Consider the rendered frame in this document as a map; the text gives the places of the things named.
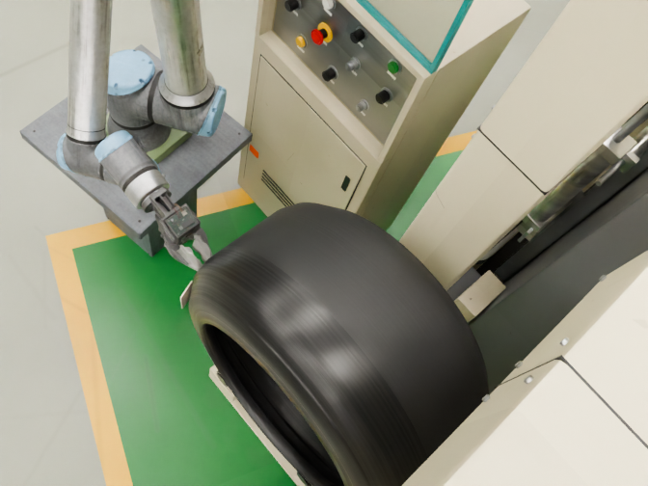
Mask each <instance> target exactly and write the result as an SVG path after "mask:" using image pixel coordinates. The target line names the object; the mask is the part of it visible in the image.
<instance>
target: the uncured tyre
mask: <svg viewBox="0 0 648 486"><path fill-rule="evenodd" d="M189 312H190V316H191V319H192V322H193V325H194V327H195V329H196V332H197V334H198V336H199V338H200V340H201V342H202V345H203V346H204V348H205V350H206V352H207V354H208V355H209V357H210V359H211V360H212V362H213V363H214V364H215V366H216V367H217V369H218V371H219V372H220V374H221V376H222V377H223V379H224V380H225V382H226V383H227V385H228V386H229V388H230V390H231V391H232V393H233V394H234V396H235V397H236V399H237V400H238V401H239V403H240V404H241V405H242V407H243V408H244V410H245V411H246V412H247V413H248V415H249V416H250V417H251V419H252V420H253V421H254V423H255V424H256V425H257V427H258V428H259V429H260V430H261V432H262V433H263V434H264V435H265V436H266V438H267V439H268V440H269V441H270V442H271V443H272V445H273V446H274V447H275V448H276V449H277V450H278V451H279V453H280V454H281V455H282V456H283V457H284V458H285V459H286V460H287V461H288V462H289V463H290V464H291V465H292V467H293V468H294V469H295V470H296V471H297V472H298V473H299V474H300V475H301V476H303V477H304V478H305V479H306V480H307V481H308V482H309V483H310V484H311V485H312V486H402V485H403V484H404V483H405V482H406V480H407V479H408V478H409V477H410V476H411V475H412V474H413V473H414V472H415V471H416V470H417V469H418V468H419V467H420V466H421V465H422V464H423V463H424V462H425V461H426V460H427V459H428V458H429V457H430V456H431V455H432V454H433V453H434V452H435V451H436V450H437V449H438V447H439V446H440V445H441V444H442V443H443V442H444V441H445V440H446V439H447V438H448V437H449V436H450V435H451V434H452V433H453V432H454V431H455V430H456V429H457V428H458V427H459V426H460V425H461V424H462V423H463V422H464V421H465V420H466V419H467V418H468V417H469V415H470V414H471V413H472V412H473V411H474V410H475V409H476V408H477V407H478V406H479V405H480V404H481V403H482V402H483V401H482V398H483V397H484V396H485V395H486V394H489V387H488V378H487V371H486V366H485V363H484V360H483V356H482V354H481V351H480V348H479V346H478V343H477V341H476V339H475V337H474V335H473V332H472V330H471V328H470V326H469V324H468V322H467V321H466V319H465V317H464V316H463V314H462V312H460V310H459V309H458V307H457V306H456V304H455V303H454V301H453V300H452V298H451V297H450V296H449V294H448V293H447V292H446V290H445V289H444V288H443V286H442V285H441V284H440V283H439V281H438V280H437V279H436V278H435V277H434V276H433V274H432V273H431V272H430V271H429V270H428V269H427V268H426V267H425V266H424V265H423V263H422V262H421V261H420V260H419V259H418V258H417V257H416V256H414V255H413V254H412V253H411V252H410V251H409V250H408V249H407V248H406V247H405V246H404V245H402V244H401V243H400V242H399V241H398V240H396V239H395V238H394V237H393V236H391V235H390V234H389V233H387V232H386V231H385V230H383V229H381V228H380V227H378V226H377V225H375V224H373V223H372V222H370V221H368V220H367V219H366V218H364V217H362V216H360V215H358V214H355V213H353V212H350V211H348V210H345V209H341V208H336V207H332V206H328V205H324V204H319V203H315V202H299V203H296V204H293V205H290V206H287V207H284V208H281V209H279V210H277V211H276V212H274V213H273V214H272V215H270V216H269V217H267V218H266V219H264V220H263V221H262V222H260V223H259V224H257V225H256V226H254V227H253V228H251V229H250V230H248V231H247V232H245V233H244V234H242V235H241V236H240V237H238V238H237V239H235V240H234V241H232V242H231V243H230V244H228V246H226V247H225V248H223V249H222V250H221V251H219V252H218V253H216V254H215V255H213V256H212V257H210V258H209V259H208V260H207V261H206V262H205V263H204V264H203V265H202V267H201V268H200V269H199V271H198V272H197V273H196V274H195V276H194V280H193V285H192V290H191V295H190V300H189Z"/></svg>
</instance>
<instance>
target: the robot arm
mask: <svg viewBox="0 0 648 486"><path fill-rule="evenodd" d="M149 1H150V5H151V10H152V15H153V21H154V26H155V31H156V37H157V41H158V46H159V51H160V57H161V62H162V67H163V69H159V68H156V67H155V66H154V62H153V60H152V59H151V57H150V56H149V55H148V54H146V53H144V52H142V51H139V50H137V51H135V50H134V49H127V50H122V51H119V52H116V53H114V54H113V55H112V56H110V46H111V30H112V12H113V0H70V11H69V52H68V92H67V132H66V133H65V134H63V135H62V136H61V138H60V140H59V142H58V145H57V150H56V156H57V161H58V163H59V165H60V166H61V167H62V168H63V169H65V170H68V171H71V172H72V173H74V174H80V175H83V176H89V177H93V178H96V179H100V180H103V181H106V182H109V183H112V184H116V185H119V186H120V188H121V189H122V190H123V192H124V193H125V195H126V196H127V197H128V198H129V199H130V201H131V202H132V203H133V204H134V206H135V207H136V208H137V209H143V210H144V211H145V212H146V213H149V212H152V211H155V213H156V214H155V215H154V216H155V218H156V221H157V224H158V226H159V228H158V230H159V231H161V238H164V241H165V243H164V247H166V248H167V250H168V252H169V254H170V255H171V256H172V257H173V258H174V259H175V260H177V261H179V262H181V263H182V264H184V265H186V266H188V267H190V268H192V269H194V270H196V271H199V269H200V268H201V267H202V266H203V265H202V263H201V261H200V260H199V259H197V258H196V257H195V256H194V254H193V251H192V250H191V248H190V247H184V246H183V244H184V243H186V242H187V240H194V239H195V240H194V243H193V246H192V247H193V249H194V250H195V251H196V252H198V253H199V254H200V255H201V256H202V260H203V261H204V262H206V261H207V260H208V259H209V258H210V257H212V252H211V249H210V248H209V244H208V240H207V236H206V233H205V232H204V230H203V229H202V228H201V226H200V223H201V221H200V219H199V218H198V217H197V216H196V214H195V213H194V212H193V211H192V209H191V208H190V207H189V206H188V204H187V203H185V204H184V205H182V206H179V205H178V204H177V203H174V202H173V201H172V200H171V195H172V193H171V192H170V191H169V187H170V184H169V183H168V181H167V180H166V179H165V177H166V176H165V175H164V174H162V175H161V174H160V170H159V167H158V165H157V163H156V162H155V161H154V160H153V159H152V158H150V157H149V156H148V155H147V154H146V152H148V151H152V150H154V149H157V148H159V147H160V146H162V145H163V144H164V143H165V142H166V141H167V139H168V138H169V136H170V133H171V127H172V128H175V129H179V130H182V131H186V132H189V133H193V134H196V135H198V136H199V135H201V136H205V137H210V136H212V135H213V134H214V133H215V131H216V129H217V127H218V125H219V122H220V119H221V118H222V114H223V111H224V107H225V103H226V96H227V90H226V89H225V88H224V87H222V86H218V85H215V81H214V77H213V75H212V73H211V72H210V71H209V70H208V69H207V68H206V65H205V56H204V46H203V27H202V17H201V7H200V0H149ZM107 106H108V110H109V113H110V114H109V117H108V120H107V131H108V134H109V136H108V137H107V138H106V131H105V129H106V113H107ZM190 211H191V212H192V213H191V212H190ZM194 216H195V217H196V218H195V217H194Z"/></svg>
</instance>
